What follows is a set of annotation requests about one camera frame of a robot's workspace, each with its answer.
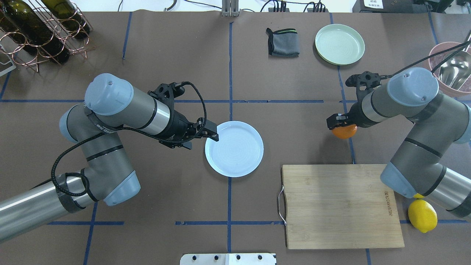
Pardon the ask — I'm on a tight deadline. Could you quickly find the copper wire bottle rack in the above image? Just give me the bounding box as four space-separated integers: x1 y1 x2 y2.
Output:
1 0 96 72

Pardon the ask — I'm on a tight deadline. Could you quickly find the pink bowl with ice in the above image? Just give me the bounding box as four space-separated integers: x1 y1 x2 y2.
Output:
424 42 471 98

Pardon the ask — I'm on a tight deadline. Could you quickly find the metal scoop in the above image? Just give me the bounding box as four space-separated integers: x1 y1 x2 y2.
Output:
439 33 471 89

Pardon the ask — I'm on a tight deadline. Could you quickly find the orange fruit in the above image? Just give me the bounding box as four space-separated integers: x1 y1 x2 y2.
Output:
332 124 358 139

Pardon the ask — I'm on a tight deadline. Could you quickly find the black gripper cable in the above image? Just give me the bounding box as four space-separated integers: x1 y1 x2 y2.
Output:
379 40 471 80

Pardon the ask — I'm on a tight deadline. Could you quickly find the aluminium frame post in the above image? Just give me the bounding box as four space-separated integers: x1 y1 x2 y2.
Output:
222 0 240 17

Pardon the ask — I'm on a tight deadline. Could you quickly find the black computer box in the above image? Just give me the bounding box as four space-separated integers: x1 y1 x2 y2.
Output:
352 0 413 14

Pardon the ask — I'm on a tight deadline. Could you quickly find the light green plate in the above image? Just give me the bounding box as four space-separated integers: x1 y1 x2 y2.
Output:
314 24 366 66

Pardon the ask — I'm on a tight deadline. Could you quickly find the yellow lemon outer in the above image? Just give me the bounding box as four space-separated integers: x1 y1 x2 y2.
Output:
407 198 438 233

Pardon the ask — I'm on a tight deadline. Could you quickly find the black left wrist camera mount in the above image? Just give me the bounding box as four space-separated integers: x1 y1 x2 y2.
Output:
147 82 185 109

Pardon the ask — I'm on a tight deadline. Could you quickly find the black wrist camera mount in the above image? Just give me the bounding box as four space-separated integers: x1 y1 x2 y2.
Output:
345 71 384 100
147 82 185 109

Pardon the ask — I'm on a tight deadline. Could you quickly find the yellow lemon near board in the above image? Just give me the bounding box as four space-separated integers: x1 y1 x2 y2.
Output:
413 193 425 199

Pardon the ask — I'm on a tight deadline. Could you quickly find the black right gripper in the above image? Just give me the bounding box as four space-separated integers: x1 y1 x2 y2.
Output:
327 102 368 130

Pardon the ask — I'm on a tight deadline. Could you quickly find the wooden cutting board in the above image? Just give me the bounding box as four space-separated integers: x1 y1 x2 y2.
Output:
281 164 405 250

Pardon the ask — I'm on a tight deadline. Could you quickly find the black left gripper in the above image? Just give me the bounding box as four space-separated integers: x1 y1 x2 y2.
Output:
158 110 219 150

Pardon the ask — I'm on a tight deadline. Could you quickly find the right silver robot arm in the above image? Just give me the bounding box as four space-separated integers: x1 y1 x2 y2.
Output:
326 67 471 222

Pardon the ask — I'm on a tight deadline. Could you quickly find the grey folded cloth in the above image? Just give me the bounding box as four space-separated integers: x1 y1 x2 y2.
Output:
266 28 301 58

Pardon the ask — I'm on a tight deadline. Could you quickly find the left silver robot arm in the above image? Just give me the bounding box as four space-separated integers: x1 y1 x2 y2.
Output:
1 73 219 243

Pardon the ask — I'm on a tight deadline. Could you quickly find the green wine bottle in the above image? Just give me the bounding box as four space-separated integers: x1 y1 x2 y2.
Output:
1 0 70 65
42 0 91 39

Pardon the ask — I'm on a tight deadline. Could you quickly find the light blue plate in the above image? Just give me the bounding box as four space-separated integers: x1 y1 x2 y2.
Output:
205 121 264 178

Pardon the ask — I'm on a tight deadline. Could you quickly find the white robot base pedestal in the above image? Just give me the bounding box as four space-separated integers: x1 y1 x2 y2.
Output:
180 253 277 265

